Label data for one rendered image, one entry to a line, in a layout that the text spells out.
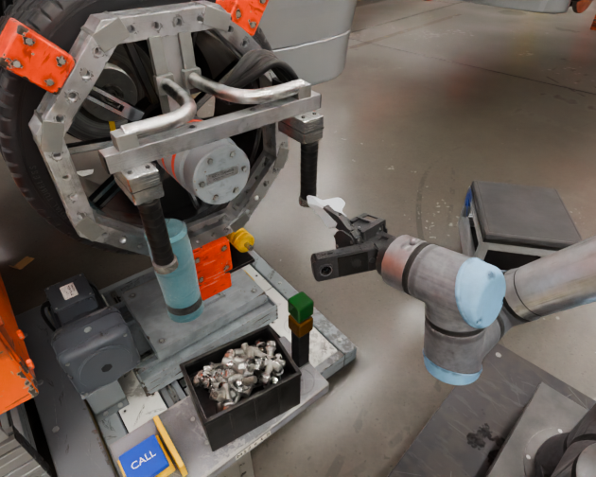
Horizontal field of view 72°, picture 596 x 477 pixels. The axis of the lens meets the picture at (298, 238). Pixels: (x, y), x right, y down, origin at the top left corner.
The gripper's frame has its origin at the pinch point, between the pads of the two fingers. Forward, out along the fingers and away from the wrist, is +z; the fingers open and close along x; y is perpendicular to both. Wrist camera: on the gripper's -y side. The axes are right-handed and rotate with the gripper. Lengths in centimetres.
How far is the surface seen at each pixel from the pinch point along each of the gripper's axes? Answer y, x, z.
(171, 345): -22, -46, 47
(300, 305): -8.0, -11.7, -4.7
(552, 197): 128, -40, 0
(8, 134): -39, 25, 35
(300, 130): 4.9, 18.3, 4.9
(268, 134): 15.3, 11.5, 31.6
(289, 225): 62, -55, 96
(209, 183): -12.3, 11.4, 13.6
